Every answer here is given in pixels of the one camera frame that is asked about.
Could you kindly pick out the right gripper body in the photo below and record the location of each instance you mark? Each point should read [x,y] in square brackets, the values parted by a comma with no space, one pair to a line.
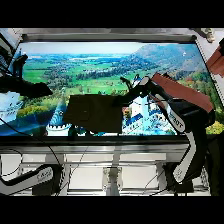
[128,96]

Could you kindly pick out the silver frame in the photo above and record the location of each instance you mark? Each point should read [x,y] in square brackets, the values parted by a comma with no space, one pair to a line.
[113,149]

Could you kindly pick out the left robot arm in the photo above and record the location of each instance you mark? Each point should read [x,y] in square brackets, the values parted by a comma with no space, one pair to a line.
[20,181]

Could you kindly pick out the black garment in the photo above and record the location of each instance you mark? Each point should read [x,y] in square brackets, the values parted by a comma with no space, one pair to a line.
[95,113]

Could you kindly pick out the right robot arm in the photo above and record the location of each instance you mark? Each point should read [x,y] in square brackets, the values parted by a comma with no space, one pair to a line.
[191,150]

